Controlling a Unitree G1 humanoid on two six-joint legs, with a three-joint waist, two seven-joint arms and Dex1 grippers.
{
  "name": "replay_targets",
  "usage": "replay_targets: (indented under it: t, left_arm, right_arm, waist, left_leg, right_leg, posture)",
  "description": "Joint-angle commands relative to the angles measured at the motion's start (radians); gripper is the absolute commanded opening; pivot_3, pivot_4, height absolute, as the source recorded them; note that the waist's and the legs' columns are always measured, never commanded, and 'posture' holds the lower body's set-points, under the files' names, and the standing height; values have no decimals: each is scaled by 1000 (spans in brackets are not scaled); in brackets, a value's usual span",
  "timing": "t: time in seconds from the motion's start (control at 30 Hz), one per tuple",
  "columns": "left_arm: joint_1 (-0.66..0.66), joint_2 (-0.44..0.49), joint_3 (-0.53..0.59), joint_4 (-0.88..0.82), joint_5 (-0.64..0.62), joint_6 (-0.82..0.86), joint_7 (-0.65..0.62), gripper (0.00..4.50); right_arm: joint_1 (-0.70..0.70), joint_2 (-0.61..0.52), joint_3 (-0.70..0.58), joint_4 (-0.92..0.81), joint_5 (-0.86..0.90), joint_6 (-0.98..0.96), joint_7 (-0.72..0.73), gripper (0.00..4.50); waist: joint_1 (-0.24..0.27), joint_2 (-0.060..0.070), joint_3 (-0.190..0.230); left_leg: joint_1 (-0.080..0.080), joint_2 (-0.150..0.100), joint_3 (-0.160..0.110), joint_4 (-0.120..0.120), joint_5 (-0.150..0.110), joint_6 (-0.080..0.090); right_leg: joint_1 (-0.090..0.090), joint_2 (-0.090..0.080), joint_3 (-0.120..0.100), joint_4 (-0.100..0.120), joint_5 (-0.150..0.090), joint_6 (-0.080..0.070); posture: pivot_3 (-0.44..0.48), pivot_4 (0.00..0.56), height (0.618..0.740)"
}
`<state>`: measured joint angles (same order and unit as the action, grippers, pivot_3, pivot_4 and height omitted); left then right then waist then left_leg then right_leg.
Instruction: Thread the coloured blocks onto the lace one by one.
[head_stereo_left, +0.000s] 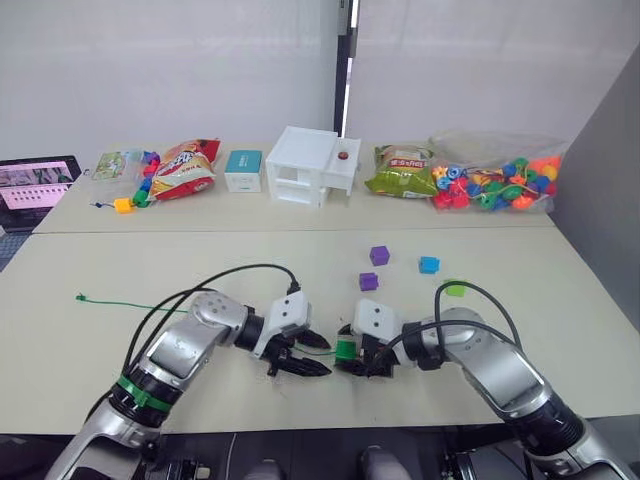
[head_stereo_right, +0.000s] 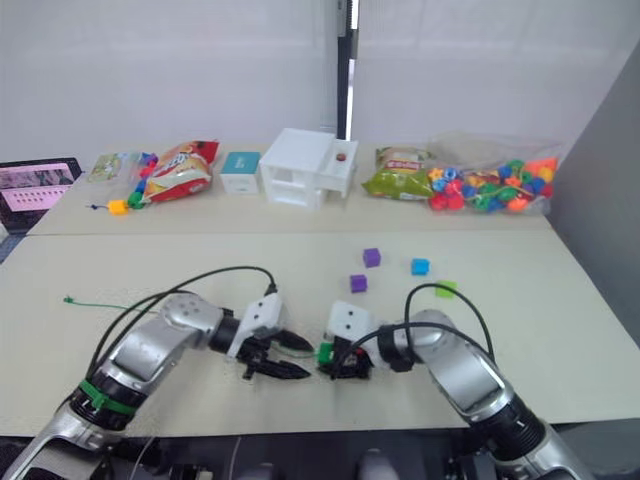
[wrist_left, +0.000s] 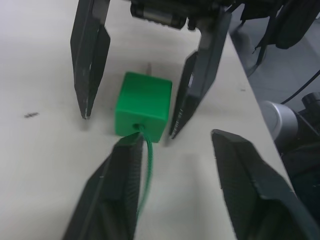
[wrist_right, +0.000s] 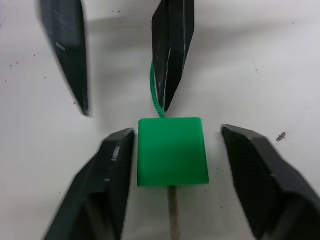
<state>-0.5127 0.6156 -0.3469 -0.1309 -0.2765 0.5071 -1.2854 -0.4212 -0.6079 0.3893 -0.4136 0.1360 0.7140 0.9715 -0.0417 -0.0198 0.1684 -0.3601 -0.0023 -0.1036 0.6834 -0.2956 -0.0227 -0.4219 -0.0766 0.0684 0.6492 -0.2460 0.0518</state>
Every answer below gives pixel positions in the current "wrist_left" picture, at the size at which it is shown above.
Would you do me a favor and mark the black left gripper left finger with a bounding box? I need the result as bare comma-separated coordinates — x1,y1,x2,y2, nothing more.
62,131,149,240

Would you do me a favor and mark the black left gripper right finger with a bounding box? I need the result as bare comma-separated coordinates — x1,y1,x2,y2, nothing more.
211,128,320,240

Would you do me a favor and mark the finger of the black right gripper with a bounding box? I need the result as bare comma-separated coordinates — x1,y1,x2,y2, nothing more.
168,6,233,140
70,0,112,120

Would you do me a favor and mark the green lace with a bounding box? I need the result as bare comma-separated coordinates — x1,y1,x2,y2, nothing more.
134,63,155,222

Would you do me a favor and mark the green cube block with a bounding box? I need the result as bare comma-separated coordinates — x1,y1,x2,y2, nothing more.
114,71,173,144

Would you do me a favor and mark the silver robot body joint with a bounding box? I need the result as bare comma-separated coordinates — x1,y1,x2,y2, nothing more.
260,99,302,147

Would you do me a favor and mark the black cable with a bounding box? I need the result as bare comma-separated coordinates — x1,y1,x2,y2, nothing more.
280,70,320,105

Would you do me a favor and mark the black bag with straps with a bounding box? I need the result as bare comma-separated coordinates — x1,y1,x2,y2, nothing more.
239,0,320,66

